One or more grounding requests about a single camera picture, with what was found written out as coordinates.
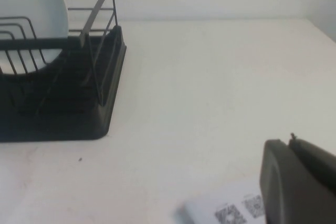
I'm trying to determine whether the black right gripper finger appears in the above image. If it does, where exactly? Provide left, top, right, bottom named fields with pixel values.
left=259, top=132, right=336, bottom=224

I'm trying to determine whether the black plastic drip tray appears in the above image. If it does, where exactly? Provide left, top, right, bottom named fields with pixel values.
left=0, top=25, right=128, bottom=143

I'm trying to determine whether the black wire dish rack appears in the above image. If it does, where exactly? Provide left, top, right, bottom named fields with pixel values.
left=0, top=0, right=119, bottom=107

